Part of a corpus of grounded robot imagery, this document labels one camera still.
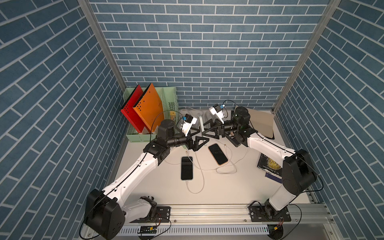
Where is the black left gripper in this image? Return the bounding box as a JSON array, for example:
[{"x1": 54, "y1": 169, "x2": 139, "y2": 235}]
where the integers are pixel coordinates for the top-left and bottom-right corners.
[{"x1": 164, "y1": 126, "x2": 208, "y2": 152}]

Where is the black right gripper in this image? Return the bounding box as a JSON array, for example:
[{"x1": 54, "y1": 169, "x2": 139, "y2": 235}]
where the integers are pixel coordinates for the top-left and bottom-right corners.
[{"x1": 200, "y1": 120, "x2": 240, "y2": 142}]

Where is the white charging cable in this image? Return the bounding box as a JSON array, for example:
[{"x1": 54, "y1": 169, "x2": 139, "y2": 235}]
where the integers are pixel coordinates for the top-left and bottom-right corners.
[{"x1": 185, "y1": 140, "x2": 250, "y2": 175}]

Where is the black phone light case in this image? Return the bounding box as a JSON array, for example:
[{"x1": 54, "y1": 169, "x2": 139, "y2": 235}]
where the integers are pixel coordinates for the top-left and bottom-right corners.
[{"x1": 198, "y1": 114, "x2": 205, "y2": 133}]

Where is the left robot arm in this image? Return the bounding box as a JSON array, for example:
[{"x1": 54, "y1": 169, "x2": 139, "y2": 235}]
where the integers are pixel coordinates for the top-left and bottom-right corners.
[{"x1": 83, "y1": 114, "x2": 209, "y2": 240}]

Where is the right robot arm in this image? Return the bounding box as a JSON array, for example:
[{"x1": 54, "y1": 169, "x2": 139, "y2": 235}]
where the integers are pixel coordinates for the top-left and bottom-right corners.
[{"x1": 202, "y1": 104, "x2": 319, "y2": 219}]

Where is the black phone left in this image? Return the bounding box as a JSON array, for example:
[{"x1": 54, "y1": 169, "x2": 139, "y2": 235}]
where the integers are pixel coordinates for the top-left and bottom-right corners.
[{"x1": 181, "y1": 157, "x2": 194, "y2": 181}]

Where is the black power strip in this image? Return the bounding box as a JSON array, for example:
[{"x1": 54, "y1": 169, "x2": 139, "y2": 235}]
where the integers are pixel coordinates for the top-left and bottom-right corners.
[{"x1": 225, "y1": 132, "x2": 247, "y2": 147}]

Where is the beige file box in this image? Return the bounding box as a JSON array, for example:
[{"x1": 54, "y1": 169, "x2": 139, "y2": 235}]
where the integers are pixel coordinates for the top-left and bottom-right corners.
[{"x1": 247, "y1": 109, "x2": 275, "y2": 140}]

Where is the orange file folder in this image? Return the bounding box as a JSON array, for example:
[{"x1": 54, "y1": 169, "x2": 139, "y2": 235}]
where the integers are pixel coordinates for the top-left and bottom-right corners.
[{"x1": 133, "y1": 84, "x2": 165, "y2": 133}]

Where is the dark book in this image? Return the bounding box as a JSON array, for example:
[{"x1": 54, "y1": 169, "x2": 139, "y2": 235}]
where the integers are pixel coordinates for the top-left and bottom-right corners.
[{"x1": 257, "y1": 154, "x2": 283, "y2": 184}]

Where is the red file folder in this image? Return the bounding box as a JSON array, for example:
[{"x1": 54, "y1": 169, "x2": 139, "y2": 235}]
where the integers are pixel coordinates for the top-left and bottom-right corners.
[{"x1": 121, "y1": 85, "x2": 146, "y2": 134}]

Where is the small black controller box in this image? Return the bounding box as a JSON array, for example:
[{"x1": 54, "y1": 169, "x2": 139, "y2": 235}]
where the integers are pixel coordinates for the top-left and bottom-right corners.
[{"x1": 138, "y1": 226, "x2": 158, "y2": 235}]

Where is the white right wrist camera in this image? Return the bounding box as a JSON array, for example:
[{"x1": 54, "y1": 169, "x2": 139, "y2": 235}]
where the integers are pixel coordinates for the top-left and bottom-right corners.
[{"x1": 209, "y1": 104, "x2": 225, "y2": 124}]

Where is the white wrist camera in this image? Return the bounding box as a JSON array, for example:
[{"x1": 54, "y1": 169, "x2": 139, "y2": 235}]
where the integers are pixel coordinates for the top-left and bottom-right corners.
[
  {"x1": 182, "y1": 114, "x2": 200, "y2": 137},
  {"x1": 209, "y1": 104, "x2": 225, "y2": 124}
]

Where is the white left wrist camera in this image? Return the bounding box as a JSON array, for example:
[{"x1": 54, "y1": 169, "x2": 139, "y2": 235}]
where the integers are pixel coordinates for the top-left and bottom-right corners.
[{"x1": 182, "y1": 114, "x2": 200, "y2": 137}]

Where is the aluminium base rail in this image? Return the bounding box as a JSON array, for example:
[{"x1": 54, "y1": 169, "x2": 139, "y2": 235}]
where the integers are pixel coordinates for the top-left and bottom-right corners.
[{"x1": 80, "y1": 203, "x2": 335, "y2": 226}]

